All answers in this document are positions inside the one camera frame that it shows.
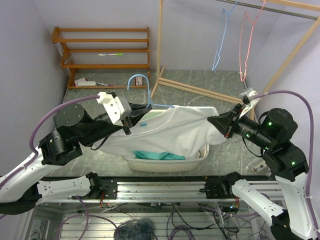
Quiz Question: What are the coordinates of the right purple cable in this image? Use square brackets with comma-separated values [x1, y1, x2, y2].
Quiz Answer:
[252, 89, 315, 226]

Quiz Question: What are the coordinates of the red white small box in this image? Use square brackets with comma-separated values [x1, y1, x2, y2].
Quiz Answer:
[135, 76, 144, 87]

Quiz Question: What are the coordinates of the cream plastic laundry basket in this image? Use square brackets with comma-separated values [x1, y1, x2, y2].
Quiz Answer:
[123, 110, 209, 173]

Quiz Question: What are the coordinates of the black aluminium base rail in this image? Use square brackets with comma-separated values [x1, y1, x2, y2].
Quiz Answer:
[37, 175, 235, 203]

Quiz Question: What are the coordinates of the purple cable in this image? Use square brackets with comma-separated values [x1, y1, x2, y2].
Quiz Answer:
[0, 94, 101, 221]
[252, 89, 315, 226]

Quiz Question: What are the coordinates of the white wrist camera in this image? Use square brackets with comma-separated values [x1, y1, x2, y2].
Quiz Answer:
[238, 87, 262, 118]
[97, 92, 132, 126]

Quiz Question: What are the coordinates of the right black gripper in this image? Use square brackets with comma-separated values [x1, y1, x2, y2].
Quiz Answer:
[208, 102, 274, 150]

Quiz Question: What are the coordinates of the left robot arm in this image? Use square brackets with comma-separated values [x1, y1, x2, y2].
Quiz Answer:
[0, 103, 152, 215]

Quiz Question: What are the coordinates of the wooden clothes rack frame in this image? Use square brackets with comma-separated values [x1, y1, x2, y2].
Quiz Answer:
[144, 0, 317, 109]

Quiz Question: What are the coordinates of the green white marker pen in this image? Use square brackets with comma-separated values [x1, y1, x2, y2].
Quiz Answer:
[98, 52, 124, 57]

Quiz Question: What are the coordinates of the metal hanging rod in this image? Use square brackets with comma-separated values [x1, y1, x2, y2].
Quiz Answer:
[216, 0, 318, 21]

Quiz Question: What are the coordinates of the blue hanger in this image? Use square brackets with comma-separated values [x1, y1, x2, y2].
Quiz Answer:
[211, 0, 238, 72]
[126, 74, 175, 109]

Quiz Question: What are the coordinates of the red white pen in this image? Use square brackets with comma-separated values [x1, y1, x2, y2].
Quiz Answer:
[96, 82, 114, 87]

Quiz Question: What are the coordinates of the wooden shoe rack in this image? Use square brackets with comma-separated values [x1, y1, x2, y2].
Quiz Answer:
[51, 26, 151, 90]

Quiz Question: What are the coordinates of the white t shirt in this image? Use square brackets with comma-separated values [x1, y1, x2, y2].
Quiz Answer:
[94, 105, 226, 159]

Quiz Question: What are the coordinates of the pink wire hanger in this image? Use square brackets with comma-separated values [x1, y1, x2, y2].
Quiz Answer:
[238, 0, 267, 82]

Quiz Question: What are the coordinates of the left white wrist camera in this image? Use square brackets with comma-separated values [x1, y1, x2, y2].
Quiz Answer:
[97, 92, 132, 126]

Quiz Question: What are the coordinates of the teal t shirt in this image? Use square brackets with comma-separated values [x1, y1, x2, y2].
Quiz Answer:
[133, 151, 186, 160]

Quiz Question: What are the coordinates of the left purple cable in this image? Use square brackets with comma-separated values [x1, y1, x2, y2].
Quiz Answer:
[0, 94, 101, 221]

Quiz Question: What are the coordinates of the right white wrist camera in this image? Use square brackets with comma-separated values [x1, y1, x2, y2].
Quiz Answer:
[238, 87, 262, 118]

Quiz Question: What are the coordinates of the white box on rack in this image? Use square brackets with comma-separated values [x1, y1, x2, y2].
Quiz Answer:
[73, 77, 97, 87]

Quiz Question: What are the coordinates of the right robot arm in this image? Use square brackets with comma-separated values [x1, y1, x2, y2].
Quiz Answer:
[207, 104, 320, 240]

